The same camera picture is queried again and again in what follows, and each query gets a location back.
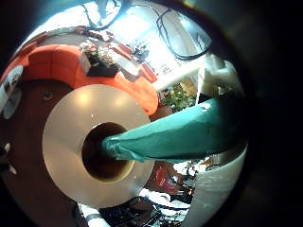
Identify black planter with flowers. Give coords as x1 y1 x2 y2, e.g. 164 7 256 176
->
79 39 121 79

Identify green leafy plant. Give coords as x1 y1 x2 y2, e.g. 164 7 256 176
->
159 82 197 112

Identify flower bouquet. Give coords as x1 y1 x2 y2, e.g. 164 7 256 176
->
100 94 247 165

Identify black left hand cable loop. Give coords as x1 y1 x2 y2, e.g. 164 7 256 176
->
155 8 213 61

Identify white curved bar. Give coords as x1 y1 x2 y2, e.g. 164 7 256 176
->
154 61 206 91

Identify orange sofa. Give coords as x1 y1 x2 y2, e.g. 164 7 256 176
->
3 44 159 116

